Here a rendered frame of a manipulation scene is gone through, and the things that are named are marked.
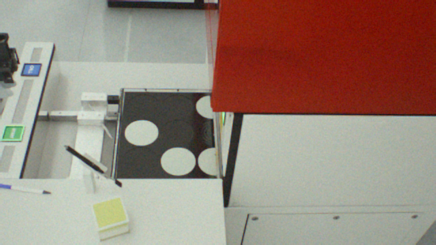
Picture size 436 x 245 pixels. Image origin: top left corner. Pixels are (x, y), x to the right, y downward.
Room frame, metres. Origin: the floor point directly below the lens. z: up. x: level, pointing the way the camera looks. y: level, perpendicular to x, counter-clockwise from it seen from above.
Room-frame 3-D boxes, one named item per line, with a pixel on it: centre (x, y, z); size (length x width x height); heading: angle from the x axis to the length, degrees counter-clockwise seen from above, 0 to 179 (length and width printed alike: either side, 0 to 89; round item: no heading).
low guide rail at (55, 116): (1.04, 0.28, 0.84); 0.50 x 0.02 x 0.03; 98
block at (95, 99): (1.04, 0.39, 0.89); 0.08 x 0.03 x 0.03; 98
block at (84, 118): (0.97, 0.38, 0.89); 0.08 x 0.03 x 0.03; 98
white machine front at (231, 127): (1.15, 0.01, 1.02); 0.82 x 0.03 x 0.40; 8
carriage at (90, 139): (0.89, 0.37, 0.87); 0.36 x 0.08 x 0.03; 8
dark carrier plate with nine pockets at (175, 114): (0.94, 0.11, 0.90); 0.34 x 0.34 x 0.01; 8
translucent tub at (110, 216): (0.57, 0.22, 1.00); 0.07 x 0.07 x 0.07; 27
